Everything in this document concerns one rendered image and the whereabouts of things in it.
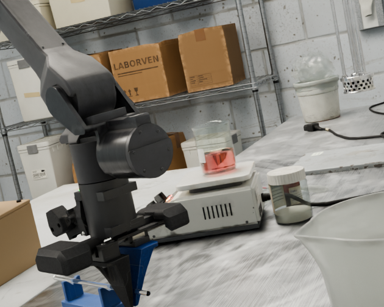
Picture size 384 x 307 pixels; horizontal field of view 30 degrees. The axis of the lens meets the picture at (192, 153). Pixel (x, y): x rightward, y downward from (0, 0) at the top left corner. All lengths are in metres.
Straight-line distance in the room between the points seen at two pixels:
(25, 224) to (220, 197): 0.32
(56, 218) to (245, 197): 0.36
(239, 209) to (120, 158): 0.40
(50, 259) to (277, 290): 0.26
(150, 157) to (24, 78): 3.13
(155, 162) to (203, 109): 3.03
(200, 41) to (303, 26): 0.55
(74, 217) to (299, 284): 0.27
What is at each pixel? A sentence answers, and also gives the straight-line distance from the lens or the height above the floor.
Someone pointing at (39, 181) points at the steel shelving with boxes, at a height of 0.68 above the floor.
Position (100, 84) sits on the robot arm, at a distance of 0.78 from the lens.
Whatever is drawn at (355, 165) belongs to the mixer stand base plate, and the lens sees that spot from 1.41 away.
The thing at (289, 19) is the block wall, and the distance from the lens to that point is 3.58.
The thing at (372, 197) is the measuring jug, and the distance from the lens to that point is 0.58.
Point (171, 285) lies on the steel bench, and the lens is 0.93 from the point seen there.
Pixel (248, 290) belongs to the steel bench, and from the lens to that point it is 0.86.
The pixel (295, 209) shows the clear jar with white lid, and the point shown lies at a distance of 1.09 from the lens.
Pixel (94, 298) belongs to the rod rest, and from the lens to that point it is 0.92.
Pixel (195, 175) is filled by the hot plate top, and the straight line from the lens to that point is 1.17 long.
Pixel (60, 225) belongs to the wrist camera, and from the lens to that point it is 0.84.
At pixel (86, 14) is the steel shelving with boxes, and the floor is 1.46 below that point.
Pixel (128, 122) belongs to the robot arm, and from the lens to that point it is 0.73.
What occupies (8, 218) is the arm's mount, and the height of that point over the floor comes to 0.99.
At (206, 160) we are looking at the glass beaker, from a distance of 1.12.
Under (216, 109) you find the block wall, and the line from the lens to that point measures 3.73.
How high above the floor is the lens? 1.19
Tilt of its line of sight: 8 degrees down
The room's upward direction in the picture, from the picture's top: 12 degrees counter-clockwise
